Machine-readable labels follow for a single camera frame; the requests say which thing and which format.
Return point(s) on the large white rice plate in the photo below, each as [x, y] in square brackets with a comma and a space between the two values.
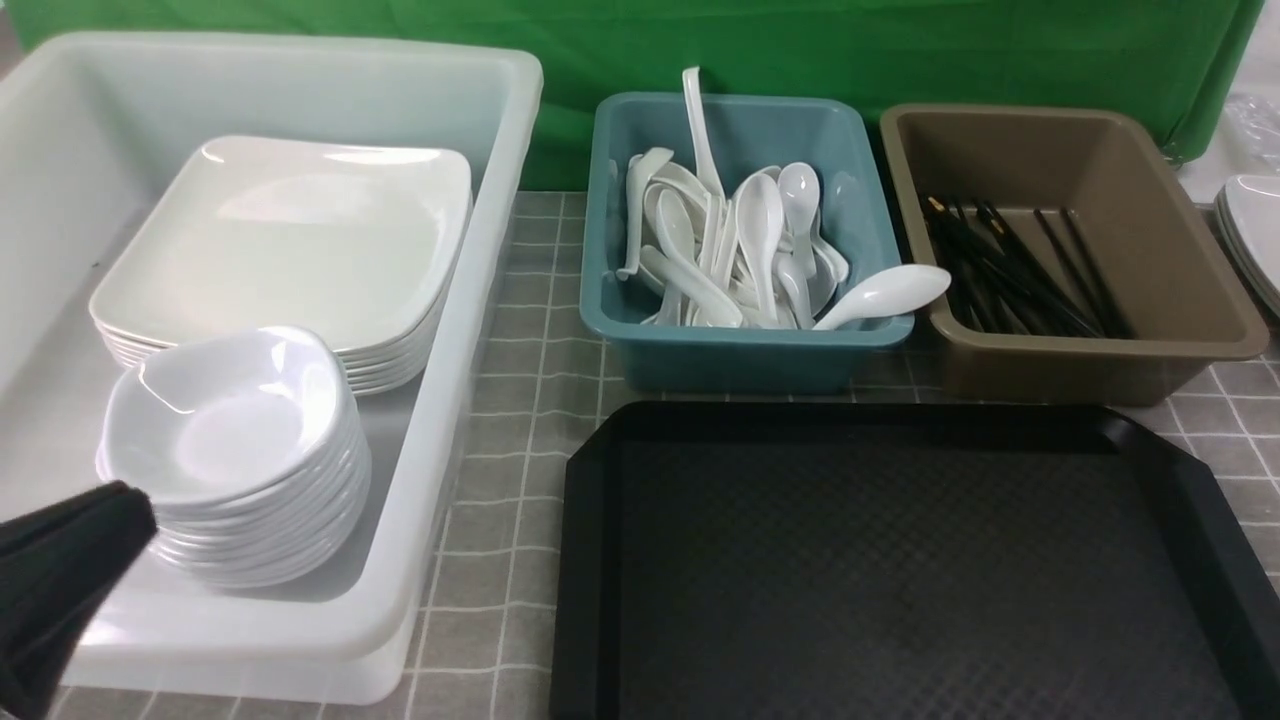
[270, 200]

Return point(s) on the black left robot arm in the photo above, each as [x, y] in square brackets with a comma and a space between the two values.
[58, 565]

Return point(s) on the pile of white spoons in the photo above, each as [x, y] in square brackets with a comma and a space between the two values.
[705, 258]

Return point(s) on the upright white spoon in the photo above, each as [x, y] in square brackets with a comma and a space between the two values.
[705, 164]

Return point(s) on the black serving tray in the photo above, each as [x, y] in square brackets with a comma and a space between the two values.
[895, 561]

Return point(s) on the teal plastic bin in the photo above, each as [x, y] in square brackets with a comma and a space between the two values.
[746, 133]

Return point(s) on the white spoon over bin edge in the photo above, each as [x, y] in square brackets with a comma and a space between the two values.
[895, 291]

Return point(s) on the stack of white square plates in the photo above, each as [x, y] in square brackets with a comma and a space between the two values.
[379, 318]

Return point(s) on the grey checked tablecloth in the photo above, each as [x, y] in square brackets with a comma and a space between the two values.
[480, 641]

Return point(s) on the bundle of black chopsticks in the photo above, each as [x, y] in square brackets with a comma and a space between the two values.
[999, 285]

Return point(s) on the stack of white bowls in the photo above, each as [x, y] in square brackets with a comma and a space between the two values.
[251, 451]

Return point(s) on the brown plastic bin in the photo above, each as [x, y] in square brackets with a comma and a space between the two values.
[1155, 252]

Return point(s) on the green backdrop cloth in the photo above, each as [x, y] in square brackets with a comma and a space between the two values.
[1167, 64]

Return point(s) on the white plates at right edge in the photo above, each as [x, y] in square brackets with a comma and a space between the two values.
[1247, 210]

